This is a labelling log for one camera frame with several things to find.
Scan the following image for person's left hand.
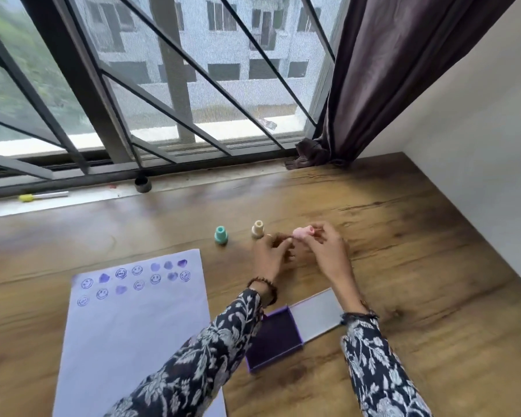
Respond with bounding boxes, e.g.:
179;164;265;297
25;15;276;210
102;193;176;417
252;233;296;288

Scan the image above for person's right hand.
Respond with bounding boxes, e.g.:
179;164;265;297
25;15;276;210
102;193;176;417
293;222;354;286

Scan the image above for person's left forearm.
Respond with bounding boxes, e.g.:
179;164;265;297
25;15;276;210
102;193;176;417
105;280;278;417

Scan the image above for person's right forearm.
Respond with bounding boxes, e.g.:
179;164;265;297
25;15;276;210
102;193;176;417
333;275;433;417

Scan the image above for purple ink pad case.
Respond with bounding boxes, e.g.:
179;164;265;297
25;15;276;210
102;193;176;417
245;288;346;373

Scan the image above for black thread wristband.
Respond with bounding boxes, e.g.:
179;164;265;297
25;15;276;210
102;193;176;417
340;310;379;325

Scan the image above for white stamped paper sheet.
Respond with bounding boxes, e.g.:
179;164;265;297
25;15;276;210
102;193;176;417
52;249;228;417

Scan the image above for dark purple curtain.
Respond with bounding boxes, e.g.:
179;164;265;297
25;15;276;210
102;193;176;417
286;0;521;171

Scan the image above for black metal window grille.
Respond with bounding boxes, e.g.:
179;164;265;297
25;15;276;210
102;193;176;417
0;0;357;200

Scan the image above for beaded bracelet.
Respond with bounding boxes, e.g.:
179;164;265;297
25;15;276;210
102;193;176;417
247;277;278;306

